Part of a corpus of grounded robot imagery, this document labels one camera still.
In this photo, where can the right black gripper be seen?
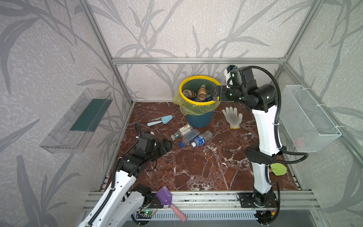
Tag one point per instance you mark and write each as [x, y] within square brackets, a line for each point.
[219, 93]

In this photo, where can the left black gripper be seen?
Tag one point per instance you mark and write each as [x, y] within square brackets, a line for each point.
[168, 144]

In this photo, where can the clear bottle green cap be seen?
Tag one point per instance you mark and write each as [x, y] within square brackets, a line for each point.
[181, 132]

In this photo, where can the square clear bottle blue cap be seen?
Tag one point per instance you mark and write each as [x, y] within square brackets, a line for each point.
[188, 138]

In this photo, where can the clear bottle blue white label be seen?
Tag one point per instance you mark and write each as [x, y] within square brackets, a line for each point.
[200, 140]

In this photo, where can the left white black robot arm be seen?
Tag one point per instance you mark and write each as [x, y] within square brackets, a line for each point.
[121, 200]

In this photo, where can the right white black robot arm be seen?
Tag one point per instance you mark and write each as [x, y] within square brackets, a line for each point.
[259, 91]

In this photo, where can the teal bin with yellow rim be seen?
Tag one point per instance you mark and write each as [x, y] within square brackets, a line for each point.
[200, 121]

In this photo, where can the yellow plastic bin liner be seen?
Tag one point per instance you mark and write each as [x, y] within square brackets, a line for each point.
[191, 106]

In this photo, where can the light blue garden trowel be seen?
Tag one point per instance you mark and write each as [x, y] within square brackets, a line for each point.
[164, 120]

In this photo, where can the white knitted work glove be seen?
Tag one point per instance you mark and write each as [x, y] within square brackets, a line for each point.
[233, 117]

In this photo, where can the purple scoop with pink handle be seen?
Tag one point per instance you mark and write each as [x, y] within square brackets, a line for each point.
[165, 197]

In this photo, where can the green circuit board with wires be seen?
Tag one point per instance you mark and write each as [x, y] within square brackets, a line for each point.
[146, 213]

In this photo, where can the clear acrylic wall shelf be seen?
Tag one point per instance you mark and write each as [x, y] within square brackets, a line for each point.
[75, 129]

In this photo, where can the white wire mesh basket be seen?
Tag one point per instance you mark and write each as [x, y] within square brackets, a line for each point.
[307, 124]

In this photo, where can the wooden handled green tool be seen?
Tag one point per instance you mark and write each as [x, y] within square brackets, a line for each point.
[278, 169]

